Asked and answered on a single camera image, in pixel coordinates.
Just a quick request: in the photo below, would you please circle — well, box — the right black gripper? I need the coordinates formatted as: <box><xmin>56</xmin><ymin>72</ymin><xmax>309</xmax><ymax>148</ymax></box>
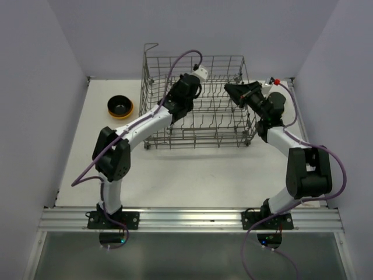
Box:
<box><xmin>224</xmin><ymin>81</ymin><xmax>268</xmax><ymax>120</ymax></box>

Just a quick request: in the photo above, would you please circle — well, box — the grey wire dish rack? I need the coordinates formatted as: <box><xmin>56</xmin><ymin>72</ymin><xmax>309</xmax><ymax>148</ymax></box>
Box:
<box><xmin>139</xmin><ymin>43</ymin><xmax>256</xmax><ymax>150</ymax></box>

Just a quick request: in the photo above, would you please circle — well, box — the beige brown glazed bowl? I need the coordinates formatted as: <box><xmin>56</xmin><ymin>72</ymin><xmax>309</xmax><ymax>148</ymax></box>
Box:
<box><xmin>107</xmin><ymin>95</ymin><xmax>132</xmax><ymax>117</ymax></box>

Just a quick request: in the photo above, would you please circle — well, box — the yellow bowl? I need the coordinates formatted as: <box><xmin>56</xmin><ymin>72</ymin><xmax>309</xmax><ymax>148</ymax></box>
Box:
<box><xmin>108</xmin><ymin>103</ymin><xmax>134</xmax><ymax>120</ymax></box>

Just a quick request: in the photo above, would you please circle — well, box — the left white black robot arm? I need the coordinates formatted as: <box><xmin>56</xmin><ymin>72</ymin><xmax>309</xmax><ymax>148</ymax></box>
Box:
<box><xmin>93</xmin><ymin>69</ymin><xmax>208</xmax><ymax>229</ymax></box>

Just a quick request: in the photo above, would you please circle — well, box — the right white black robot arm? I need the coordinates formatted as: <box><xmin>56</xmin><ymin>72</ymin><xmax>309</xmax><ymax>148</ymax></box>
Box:
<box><xmin>224</xmin><ymin>82</ymin><xmax>332</xmax><ymax>230</ymax></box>

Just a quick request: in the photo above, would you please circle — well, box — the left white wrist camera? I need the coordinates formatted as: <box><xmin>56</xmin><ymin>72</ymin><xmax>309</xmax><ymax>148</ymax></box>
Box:
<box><xmin>191</xmin><ymin>64</ymin><xmax>209</xmax><ymax>83</ymax></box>

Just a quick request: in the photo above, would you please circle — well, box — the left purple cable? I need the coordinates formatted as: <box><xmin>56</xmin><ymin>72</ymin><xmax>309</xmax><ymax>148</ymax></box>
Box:
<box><xmin>71</xmin><ymin>50</ymin><xmax>203</xmax><ymax>250</ymax></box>

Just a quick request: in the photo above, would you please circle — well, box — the purple cable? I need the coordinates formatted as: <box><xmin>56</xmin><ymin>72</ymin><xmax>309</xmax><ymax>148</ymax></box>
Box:
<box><xmin>71</xmin><ymin>50</ymin><xmax>203</xmax><ymax>250</ymax></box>
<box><xmin>242</xmin><ymin>81</ymin><xmax>348</xmax><ymax>280</ymax></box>

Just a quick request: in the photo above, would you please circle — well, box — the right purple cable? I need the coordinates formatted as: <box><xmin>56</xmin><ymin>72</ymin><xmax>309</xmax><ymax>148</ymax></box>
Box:
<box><xmin>242</xmin><ymin>81</ymin><xmax>348</xmax><ymax>280</ymax></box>

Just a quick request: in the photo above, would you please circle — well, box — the aluminium mounting rail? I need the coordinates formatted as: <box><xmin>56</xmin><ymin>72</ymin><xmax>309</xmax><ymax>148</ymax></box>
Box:
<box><xmin>37</xmin><ymin>207</ymin><xmax>343</xmax><ymax>233</ymax></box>

